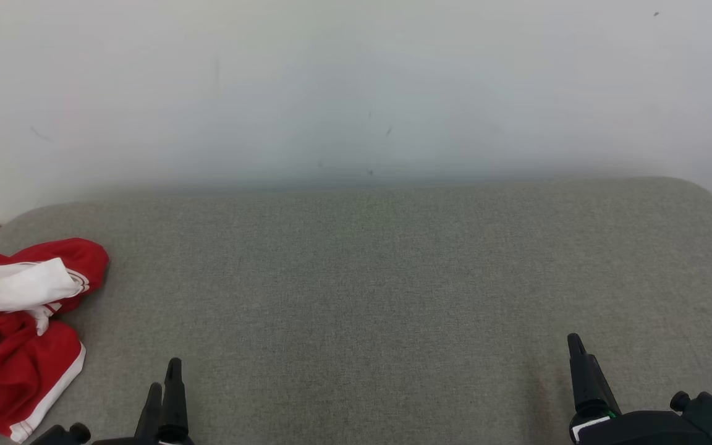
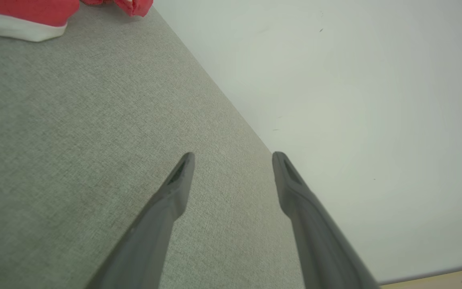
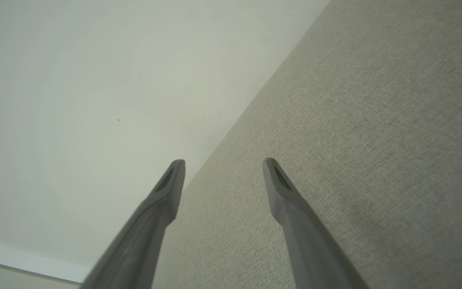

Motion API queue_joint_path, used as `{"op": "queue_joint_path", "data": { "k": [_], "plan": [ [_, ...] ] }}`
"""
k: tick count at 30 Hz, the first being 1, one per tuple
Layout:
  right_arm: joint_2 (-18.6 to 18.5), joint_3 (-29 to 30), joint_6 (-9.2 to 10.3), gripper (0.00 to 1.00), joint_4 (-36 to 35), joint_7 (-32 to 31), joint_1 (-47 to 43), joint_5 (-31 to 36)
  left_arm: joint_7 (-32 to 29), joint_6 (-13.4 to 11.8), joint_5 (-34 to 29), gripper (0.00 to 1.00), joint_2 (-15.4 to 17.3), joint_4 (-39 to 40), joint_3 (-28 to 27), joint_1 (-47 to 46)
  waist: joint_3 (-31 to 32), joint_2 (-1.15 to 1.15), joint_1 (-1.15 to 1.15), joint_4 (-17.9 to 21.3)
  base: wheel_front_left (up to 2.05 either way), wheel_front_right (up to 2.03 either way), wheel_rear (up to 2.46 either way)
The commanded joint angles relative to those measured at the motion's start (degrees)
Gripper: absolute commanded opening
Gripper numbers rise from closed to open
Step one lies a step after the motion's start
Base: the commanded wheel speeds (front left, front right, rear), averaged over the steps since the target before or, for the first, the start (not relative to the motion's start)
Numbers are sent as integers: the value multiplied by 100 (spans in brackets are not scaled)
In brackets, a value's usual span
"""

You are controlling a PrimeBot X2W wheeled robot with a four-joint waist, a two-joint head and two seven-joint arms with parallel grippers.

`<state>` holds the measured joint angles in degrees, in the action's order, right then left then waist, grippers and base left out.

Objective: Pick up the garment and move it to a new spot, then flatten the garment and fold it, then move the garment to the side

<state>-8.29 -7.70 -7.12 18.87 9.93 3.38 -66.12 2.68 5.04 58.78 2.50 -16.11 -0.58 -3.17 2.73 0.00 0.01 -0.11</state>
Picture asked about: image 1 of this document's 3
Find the red shorts with white trim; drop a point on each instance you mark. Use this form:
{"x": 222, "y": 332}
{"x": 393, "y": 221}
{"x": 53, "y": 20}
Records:
{"x": 16, "y": 371}

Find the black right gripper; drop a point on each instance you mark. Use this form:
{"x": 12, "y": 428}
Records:
{"x": 640, "y": 429}

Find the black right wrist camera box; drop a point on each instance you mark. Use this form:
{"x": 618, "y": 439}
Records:
{"x": 708, "y": 408}

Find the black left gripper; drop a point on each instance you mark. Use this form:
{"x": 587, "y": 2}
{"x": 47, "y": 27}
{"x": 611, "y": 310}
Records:
{"x": 146, "y": 442}

